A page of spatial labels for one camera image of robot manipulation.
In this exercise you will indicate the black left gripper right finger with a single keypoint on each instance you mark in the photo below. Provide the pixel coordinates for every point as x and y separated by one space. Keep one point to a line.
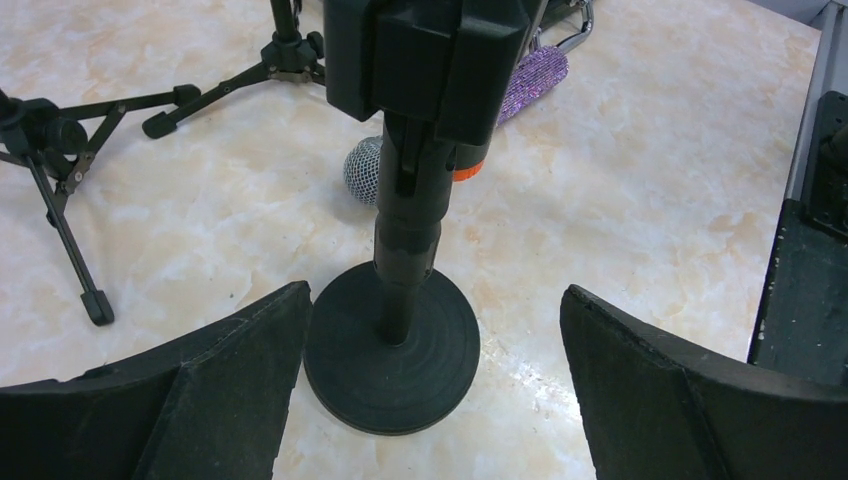
657 406

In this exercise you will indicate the purple glitter microphone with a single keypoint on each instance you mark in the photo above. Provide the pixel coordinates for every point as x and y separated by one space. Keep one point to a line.
535 75

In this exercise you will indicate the black tripod shock-mount stand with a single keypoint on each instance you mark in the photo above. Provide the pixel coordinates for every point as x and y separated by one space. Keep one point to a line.
58 146

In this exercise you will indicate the black round-base mic stand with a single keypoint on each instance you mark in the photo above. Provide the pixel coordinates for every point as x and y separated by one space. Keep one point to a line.
393 344

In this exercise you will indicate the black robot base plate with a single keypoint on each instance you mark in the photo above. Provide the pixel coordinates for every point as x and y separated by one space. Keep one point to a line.
801 324

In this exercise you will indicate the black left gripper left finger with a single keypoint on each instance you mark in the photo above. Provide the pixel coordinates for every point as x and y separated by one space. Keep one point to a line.
211 404

